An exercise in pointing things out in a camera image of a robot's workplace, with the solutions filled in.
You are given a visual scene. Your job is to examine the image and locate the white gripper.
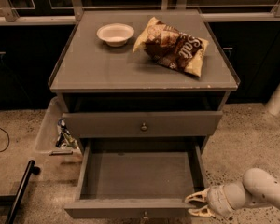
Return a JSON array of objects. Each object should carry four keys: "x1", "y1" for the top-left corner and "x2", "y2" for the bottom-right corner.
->
[{"x1": 185, "y1": 184, "x2": 235, "y2": 217}]

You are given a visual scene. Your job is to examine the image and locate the grey drawer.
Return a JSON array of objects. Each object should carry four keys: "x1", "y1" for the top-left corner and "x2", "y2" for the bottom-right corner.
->
[
  {"x1": 64, "y1": 138, "x2": 206, "y2": 219},
  {"x1": 63, "y1": 111, "x2": 222, "y2": 138}
]

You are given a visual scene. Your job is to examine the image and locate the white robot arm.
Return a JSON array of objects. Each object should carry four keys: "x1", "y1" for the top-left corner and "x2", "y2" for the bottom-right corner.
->
[{"x1": 185, "y1": 168, "x2": 280, "y2": 217}]

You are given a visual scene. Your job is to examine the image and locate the grey top drawer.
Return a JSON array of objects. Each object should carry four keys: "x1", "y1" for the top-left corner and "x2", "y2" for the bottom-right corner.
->
[{"x1": 63, "y1": 111, "x2": 222, "y2": 138}]

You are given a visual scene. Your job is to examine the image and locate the grey drawer cabinet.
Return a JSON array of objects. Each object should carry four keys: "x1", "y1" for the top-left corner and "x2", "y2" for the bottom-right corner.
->
[{"x1": 49, "y1": 10, "x2": 239, "y2": 147}]

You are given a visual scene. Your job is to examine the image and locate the snack packets in bin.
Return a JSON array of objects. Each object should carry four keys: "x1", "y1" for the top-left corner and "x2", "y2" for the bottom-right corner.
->
[{"x1": 55, "y1": 119, "x2": 77, "y2": 149}]

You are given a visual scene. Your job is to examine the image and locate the yellow brown chip bag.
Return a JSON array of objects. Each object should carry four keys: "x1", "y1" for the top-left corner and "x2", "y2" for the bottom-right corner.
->
[{"x1": 133, "y1": 17, "x2": 209, "y2": 77}]

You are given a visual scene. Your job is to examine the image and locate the clear plastic side bin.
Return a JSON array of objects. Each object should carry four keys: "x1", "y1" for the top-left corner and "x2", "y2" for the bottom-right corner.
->
[{"x1": 35, "y1": 97, "x2": 73, "y2": 156}]

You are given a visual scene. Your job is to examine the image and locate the black metal bar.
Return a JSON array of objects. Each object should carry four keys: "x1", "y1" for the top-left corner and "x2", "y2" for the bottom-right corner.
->
[{"x1": 0, "y1": 160, "x2": 41, "y2": 224}]

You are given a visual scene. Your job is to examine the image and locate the white paper bowl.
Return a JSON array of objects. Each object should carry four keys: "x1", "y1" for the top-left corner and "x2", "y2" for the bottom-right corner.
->
[{"x1": 96, "y1": 23, "x2": 134, "y2": 47}]

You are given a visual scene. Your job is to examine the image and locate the metal railing frame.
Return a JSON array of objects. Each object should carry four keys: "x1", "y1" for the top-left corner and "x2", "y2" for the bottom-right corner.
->
[{"x1": 0, "y1": 0, "x2": 280, "y2": 26}]

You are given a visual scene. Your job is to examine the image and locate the black floor cable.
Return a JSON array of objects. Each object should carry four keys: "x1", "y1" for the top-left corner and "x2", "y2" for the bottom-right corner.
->
[{"x1": 0, "y1": 122, "x2": 10, "y2": 153}]

